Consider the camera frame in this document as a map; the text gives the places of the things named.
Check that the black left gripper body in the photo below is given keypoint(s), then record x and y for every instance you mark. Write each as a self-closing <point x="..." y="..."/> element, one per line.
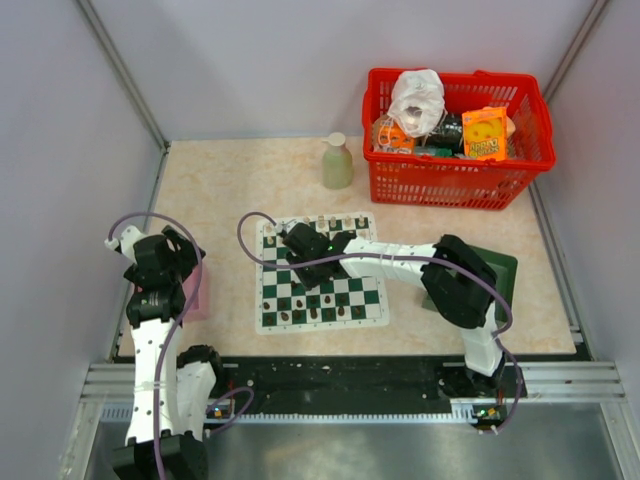
<point x="185" y="258"/>

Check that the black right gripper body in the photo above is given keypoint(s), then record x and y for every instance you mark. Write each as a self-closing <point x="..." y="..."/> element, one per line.
<point x="310" y="276"/>

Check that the green white chess mat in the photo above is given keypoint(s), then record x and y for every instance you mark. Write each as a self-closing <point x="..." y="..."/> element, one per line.
<point x="284" y="305"/>

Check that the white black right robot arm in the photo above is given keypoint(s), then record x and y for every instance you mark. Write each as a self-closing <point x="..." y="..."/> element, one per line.
<point x="461" y="285"/>

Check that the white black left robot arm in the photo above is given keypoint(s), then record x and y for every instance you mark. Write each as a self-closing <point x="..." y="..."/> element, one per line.
<point x="164" y="439"/>

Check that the pink rectangular tray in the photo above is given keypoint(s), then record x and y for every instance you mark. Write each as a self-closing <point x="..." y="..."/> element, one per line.
<point x="199" y="309"/>

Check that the green lotion bottle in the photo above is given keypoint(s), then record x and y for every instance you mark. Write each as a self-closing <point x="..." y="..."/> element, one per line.
<point x="337" y="163"/>

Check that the red plastic basket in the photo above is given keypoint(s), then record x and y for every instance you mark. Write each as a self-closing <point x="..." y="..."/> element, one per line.
<point x="436" y="170"/>

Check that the orange white packet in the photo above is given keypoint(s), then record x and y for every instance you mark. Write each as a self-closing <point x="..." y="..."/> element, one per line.
<point x="388" y="137"/>

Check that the white plastic bag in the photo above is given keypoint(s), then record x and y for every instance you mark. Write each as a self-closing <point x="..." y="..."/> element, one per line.
<point x="417" y="102"/>

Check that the black wrapped package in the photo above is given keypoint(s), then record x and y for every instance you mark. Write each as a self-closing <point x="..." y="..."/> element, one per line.
<point x="447" y="134"/>

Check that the green square tray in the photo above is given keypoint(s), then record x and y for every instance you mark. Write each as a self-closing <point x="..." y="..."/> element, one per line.
<point x="505" y="268"/>

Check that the orange snack box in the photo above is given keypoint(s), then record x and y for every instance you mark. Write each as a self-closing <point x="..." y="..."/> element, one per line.
<point x="485" y="134"/>

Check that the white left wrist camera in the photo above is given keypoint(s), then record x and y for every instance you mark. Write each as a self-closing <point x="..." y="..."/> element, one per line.
<point x="125" y="241"/>

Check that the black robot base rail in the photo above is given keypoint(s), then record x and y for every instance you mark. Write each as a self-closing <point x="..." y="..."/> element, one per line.
<point x="366" y="385"/>

